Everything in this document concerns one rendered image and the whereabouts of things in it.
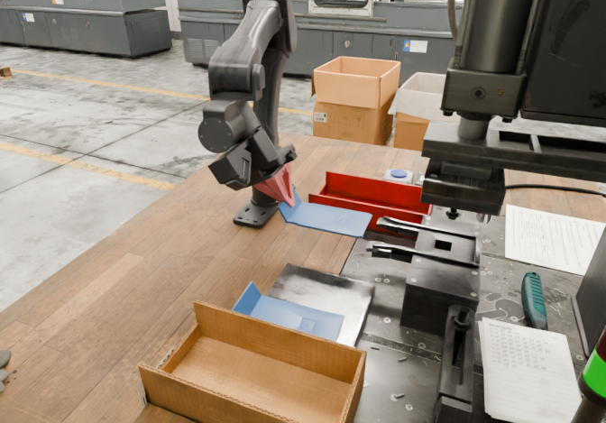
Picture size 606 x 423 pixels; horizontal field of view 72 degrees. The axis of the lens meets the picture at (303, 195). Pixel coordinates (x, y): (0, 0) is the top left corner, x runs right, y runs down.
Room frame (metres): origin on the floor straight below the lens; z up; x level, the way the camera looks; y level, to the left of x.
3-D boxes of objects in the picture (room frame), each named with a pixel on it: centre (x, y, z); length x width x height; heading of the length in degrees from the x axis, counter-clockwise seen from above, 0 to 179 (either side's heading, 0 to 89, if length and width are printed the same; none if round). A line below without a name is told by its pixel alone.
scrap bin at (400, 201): (0.79, -0.15, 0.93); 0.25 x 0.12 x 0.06; 69
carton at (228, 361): (0.34, 0.06, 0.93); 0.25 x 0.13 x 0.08; 69
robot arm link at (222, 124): (0.65, 0.12, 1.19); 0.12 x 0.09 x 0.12; 169
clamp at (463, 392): (0.36, -0.19, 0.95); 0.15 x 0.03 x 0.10; 159
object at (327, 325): (0.45, 0.02, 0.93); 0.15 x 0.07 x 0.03; 71
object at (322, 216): (0.63, -0.04, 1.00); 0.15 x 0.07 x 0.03; 68
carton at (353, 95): (3.11, -0.39, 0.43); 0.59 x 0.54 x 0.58; 155
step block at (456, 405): (0.30, -0.17, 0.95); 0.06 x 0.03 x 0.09; 159
